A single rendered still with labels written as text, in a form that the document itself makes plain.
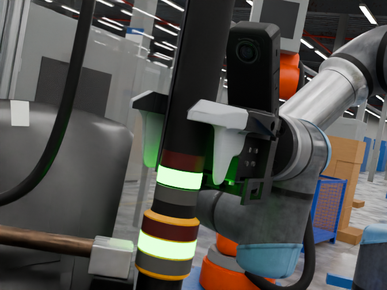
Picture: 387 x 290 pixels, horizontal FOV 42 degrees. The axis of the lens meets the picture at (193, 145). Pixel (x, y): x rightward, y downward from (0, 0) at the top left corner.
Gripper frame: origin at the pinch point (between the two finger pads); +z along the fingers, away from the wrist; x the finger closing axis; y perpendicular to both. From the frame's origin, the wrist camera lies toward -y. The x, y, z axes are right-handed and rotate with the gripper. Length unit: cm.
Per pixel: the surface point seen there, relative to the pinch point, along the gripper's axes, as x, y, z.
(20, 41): 70, -9, -47
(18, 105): 19.7, 2.9, -4.4
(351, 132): 204, -40, -1041
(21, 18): 70, -14, -46
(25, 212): 12.3, 11.3, -0.4
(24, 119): 18.4, 4.1, -4.2
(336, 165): 164, 26, -789
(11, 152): 16.8, 7.0, -1.9
